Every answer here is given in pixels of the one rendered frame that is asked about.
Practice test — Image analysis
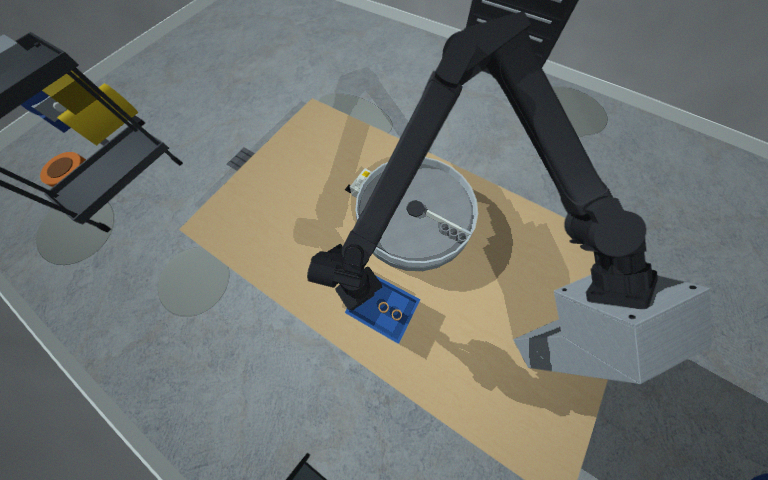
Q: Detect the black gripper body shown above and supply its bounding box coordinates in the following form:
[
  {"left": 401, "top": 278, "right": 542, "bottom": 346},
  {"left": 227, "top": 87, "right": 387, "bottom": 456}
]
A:
[{"left": 335, "top": 267, "right": 382, "bottom": 310}]

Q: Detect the blue crate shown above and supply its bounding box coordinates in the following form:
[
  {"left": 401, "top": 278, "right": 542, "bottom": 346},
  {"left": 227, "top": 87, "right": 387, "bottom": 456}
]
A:
[{"left": 345, "top": 275, "right": 421, "bottom": 344}]

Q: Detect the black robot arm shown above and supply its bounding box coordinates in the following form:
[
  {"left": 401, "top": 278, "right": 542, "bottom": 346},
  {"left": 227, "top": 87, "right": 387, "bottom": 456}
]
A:
[{"left": 307, "top": 11, "right": 658, "bottom": 309}]

